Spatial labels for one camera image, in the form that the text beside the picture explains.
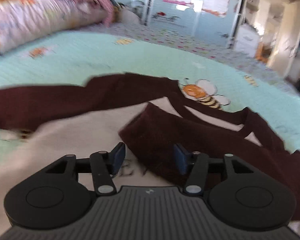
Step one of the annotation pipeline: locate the grey and maroon sweatshirt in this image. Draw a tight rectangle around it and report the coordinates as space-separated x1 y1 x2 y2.
0 73 300 235

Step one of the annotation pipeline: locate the teal bee-pattern bedspread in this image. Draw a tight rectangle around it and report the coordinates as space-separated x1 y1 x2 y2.
0 22 300 181

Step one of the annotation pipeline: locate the white drawer cabinet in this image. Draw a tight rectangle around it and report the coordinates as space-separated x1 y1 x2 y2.
234 24 261 58

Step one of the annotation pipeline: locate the white room door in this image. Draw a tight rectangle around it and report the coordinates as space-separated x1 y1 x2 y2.
267 0 300 77

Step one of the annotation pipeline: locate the blue sliding-door wardrobe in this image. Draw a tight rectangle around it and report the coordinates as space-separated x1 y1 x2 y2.
107 0 300 48

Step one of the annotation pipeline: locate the floral rolled quilt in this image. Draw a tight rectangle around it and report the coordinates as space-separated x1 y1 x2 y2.
0 0 107 55

